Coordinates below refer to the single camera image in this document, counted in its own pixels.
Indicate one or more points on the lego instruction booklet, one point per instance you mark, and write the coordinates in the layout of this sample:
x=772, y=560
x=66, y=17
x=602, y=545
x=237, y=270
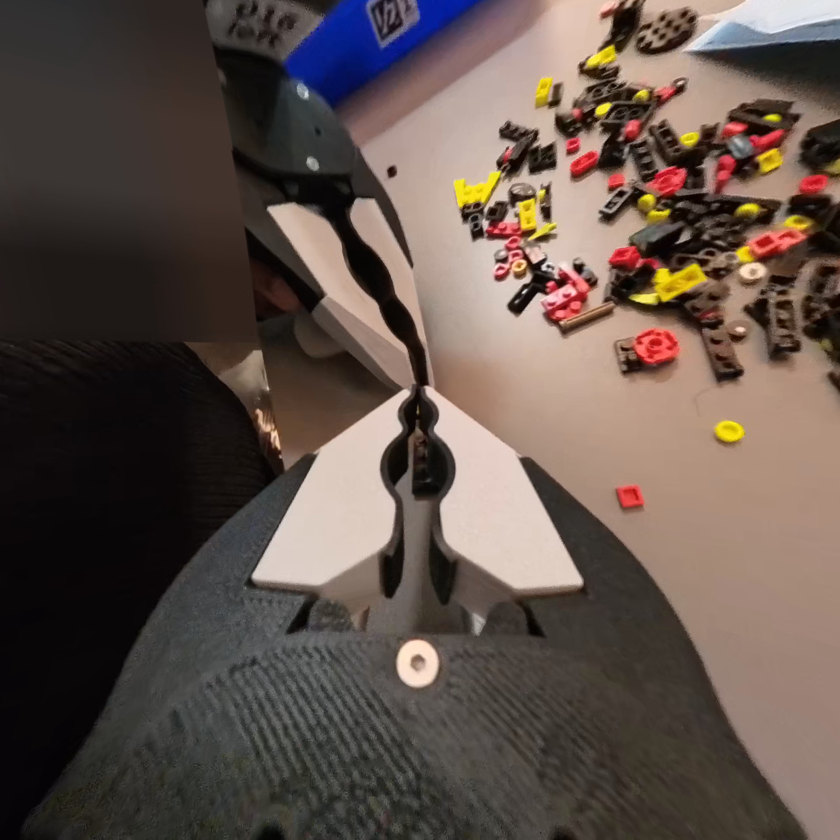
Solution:
x=774, y=26

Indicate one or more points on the pile of loose lego pieces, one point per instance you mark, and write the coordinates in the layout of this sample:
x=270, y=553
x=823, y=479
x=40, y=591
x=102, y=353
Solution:
x=695, y=216

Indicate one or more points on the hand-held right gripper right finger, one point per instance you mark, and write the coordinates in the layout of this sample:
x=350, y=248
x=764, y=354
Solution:
x=499, y=525

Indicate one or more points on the black round lego plate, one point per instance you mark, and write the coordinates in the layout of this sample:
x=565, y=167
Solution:
x=669, y=33

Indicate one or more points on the yellow round lego plate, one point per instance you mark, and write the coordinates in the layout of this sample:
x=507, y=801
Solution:
x=722, y=433

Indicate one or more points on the person's dark knit clothing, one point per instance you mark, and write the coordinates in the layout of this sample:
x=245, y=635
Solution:
x=98, y=525

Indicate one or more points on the red square lego tile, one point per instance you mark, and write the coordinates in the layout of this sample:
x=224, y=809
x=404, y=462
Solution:
x=630, y=497

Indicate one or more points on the blue plastic bin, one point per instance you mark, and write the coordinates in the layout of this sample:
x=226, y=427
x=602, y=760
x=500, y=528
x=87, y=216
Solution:
x=341, y=46

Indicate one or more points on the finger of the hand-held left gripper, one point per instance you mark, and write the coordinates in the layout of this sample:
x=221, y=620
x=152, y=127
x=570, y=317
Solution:
x=405, y=295
x=315, y=249

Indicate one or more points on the black lego assembly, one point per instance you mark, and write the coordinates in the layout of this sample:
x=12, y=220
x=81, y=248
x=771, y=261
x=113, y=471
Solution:
x=423, y=476

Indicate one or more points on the large yellow wedge lego plate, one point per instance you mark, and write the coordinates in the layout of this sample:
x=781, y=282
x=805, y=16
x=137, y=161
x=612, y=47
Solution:
x=469, y=191

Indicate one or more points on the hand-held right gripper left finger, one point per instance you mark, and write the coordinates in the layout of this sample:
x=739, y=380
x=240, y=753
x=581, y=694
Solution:
x=328, y=525

